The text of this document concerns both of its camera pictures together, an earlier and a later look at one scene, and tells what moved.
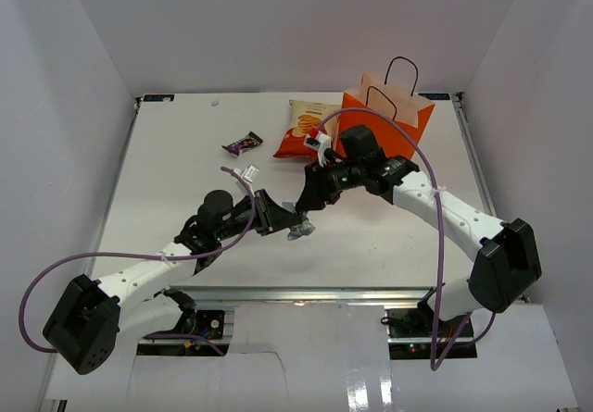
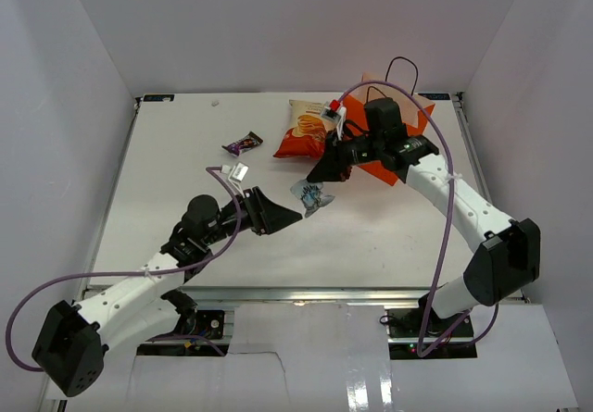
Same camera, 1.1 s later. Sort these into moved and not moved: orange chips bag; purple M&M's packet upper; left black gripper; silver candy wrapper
Moved: silver candy wrapper
Not moved: purple M&M's packet upper; left black gripper; orange chips bag
